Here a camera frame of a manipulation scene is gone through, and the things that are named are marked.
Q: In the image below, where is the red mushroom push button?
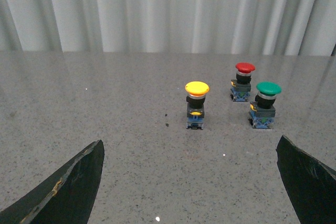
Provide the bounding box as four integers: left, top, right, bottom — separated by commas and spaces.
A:
230, 62, 256, 102

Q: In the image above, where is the white pleated curtain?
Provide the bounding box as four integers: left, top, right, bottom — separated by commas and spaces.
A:
1, 0, 335, 56

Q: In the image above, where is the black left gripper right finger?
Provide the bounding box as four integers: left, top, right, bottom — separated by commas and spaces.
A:
276, 135, 335, 223

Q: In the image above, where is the yellow mushroom push button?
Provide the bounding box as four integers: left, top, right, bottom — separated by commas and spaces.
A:
185, 81, 210, 130

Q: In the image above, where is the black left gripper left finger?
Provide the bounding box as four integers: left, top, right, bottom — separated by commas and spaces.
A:
1, 140, 104, 223

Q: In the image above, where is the green mushroom push button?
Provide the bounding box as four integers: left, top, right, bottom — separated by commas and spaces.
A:
249, 82, 282, 129

